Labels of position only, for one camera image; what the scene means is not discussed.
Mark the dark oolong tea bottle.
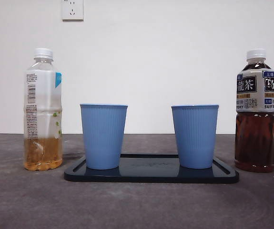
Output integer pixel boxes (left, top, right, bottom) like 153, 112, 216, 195
234, 48, 274, 173

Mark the white wall socket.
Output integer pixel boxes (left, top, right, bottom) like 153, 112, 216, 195
61, 0, 84, 22

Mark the dark teal tray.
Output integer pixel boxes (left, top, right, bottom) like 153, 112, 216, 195
63, 154, 240, 184

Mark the blue ribbed plastic cup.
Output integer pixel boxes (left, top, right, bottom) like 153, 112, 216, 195
79, 103, 129, 170
171, 104, 220, 170

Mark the pale-label green tea bottle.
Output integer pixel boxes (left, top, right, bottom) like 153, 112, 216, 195
23, 47, 64, 172

